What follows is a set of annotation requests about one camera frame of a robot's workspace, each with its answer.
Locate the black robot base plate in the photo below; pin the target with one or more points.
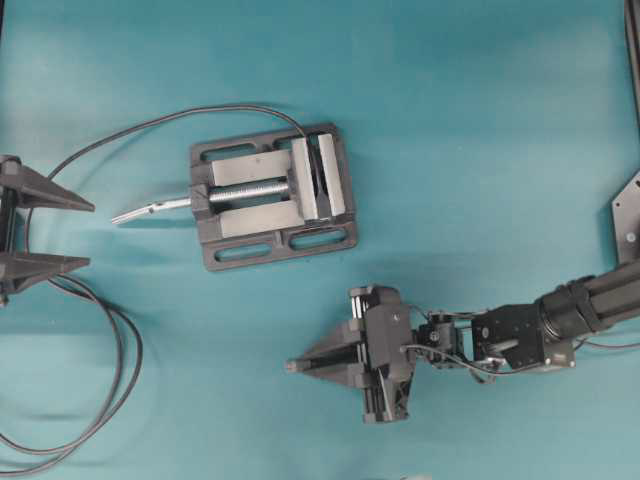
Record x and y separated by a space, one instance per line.
625 213

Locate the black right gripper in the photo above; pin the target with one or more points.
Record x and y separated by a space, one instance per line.
381 328

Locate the black drill press vise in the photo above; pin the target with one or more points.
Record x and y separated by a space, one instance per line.
272 196

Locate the black frame rail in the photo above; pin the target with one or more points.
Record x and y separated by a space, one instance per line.
631 21

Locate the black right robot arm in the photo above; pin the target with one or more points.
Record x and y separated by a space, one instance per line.
519 338

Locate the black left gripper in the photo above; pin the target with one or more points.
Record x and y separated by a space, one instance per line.
26 188

